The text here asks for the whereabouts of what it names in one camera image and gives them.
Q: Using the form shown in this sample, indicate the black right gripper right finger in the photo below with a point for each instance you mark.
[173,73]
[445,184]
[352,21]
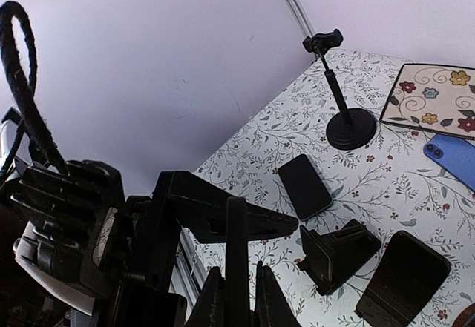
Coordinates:
[271,307]

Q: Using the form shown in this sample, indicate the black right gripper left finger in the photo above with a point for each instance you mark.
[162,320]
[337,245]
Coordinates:
[209,308]

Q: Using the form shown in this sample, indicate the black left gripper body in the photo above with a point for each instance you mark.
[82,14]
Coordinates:
[180,201]

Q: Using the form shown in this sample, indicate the black clamp phone mount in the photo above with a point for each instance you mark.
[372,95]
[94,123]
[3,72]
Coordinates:
[331,259]

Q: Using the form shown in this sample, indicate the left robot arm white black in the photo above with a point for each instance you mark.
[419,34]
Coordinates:
[111,256]

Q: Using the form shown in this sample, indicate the teal cased dark phone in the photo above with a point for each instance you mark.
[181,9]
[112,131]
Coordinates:
[307,192]

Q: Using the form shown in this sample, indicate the black tall phone holder stand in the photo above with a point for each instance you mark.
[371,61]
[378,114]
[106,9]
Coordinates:
[350,128]

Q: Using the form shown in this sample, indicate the blue phone face down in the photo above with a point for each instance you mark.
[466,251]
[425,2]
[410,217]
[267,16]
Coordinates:
[453,154]

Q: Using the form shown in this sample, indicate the floral square ceramic plate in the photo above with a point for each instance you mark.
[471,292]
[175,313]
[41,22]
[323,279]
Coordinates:
[432,98]

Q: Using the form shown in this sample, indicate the left aluminium frame post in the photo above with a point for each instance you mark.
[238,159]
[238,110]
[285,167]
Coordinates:
[301,17]

